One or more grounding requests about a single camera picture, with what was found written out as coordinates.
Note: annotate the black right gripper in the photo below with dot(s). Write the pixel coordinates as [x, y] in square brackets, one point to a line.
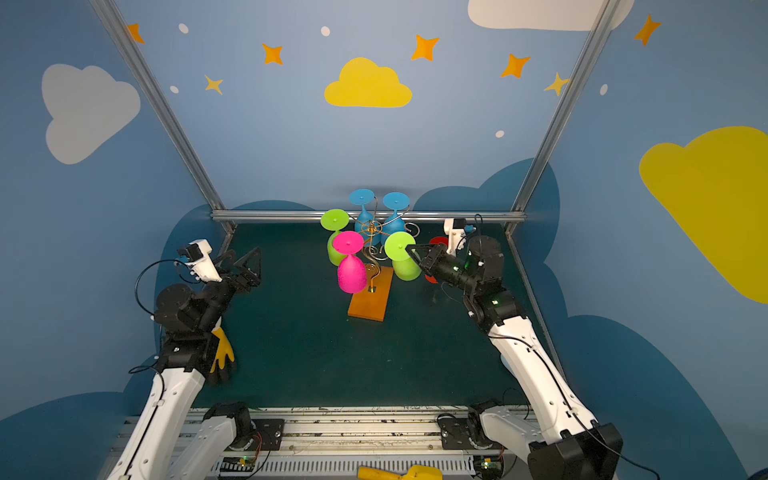
[430, 261]

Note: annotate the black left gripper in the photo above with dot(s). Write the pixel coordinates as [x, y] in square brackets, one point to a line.
[234, 276]

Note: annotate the red wine glass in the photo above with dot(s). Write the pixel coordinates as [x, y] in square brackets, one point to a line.
[436, 241]

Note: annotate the green wine glass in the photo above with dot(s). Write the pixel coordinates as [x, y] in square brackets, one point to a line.
[395, 247]
[334, 220]

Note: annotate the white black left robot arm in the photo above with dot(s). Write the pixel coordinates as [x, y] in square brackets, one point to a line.
[195, 351]

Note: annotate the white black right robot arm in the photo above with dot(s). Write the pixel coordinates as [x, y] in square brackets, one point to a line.
[565, 441]

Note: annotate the right blue wine glass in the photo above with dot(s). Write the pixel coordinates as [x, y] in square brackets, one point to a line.
[398, 203]

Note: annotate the blue wine glass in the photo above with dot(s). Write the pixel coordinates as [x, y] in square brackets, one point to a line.
[361, 198]
[398, 203]

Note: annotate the left blue wine glass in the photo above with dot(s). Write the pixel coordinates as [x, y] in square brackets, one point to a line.
[361, 198]

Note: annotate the orange wooden rack base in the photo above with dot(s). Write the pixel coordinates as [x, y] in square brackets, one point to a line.
[371, 303]

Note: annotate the pink wine glass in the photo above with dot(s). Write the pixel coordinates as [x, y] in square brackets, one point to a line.
[352, 274]

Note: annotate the yellow black work glove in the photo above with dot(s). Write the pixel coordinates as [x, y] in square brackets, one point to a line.
[223, 363]

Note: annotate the light blue scoop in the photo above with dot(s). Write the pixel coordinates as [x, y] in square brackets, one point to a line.
[507, 363]

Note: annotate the aluminium front base rails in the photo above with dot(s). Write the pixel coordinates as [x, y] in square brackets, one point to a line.
[321, 435]

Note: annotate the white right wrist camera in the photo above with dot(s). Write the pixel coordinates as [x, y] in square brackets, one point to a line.
[457, 231]

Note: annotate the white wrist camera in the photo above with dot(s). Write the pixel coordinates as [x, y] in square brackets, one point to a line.
[197, 257]
[457, 231]

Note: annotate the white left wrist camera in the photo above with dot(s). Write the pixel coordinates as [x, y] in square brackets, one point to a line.
[197, 257]

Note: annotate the gold wire glass rack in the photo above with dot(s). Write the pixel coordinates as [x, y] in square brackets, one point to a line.
[372, 236]

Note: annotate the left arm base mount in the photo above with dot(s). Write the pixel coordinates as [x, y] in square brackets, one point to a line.
[251, 434]

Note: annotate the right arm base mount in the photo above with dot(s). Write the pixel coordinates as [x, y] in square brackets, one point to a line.
[466, 432]

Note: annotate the aluminium left corner post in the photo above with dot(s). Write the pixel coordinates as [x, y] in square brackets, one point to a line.
[113, 22]

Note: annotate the aluminium corner post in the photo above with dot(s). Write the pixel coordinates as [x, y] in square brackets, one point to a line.
[113, 22]
[583, 68]

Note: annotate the aluminium right corner post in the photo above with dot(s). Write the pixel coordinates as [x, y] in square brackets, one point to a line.
[583, 68]

